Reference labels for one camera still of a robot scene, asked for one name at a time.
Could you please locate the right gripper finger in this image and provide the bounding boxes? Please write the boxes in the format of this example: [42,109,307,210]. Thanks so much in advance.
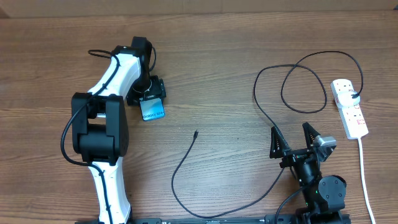
[302,122,320,149]
[269,126,291,159]

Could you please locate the Samsung Galaxy smartphone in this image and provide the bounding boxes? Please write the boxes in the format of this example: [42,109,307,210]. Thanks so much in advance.
[140,98,165,121]

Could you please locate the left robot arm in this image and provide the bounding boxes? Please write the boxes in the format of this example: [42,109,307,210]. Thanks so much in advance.
[65,36,166,223]

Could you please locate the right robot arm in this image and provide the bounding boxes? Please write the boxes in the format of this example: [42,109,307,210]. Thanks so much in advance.
[264,123,351,223]

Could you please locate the white USB charger plug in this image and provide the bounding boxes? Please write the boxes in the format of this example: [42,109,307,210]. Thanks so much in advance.
[335,91,361,108]

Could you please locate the white power strip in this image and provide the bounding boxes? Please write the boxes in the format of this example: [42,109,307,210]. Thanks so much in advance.
[330,79,369,139]

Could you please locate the white power strip cord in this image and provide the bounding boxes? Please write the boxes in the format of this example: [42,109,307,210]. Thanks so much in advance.
[357,138,376,224]

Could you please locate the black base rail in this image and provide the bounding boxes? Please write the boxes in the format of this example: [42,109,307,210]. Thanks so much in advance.
[74,213,352,224]

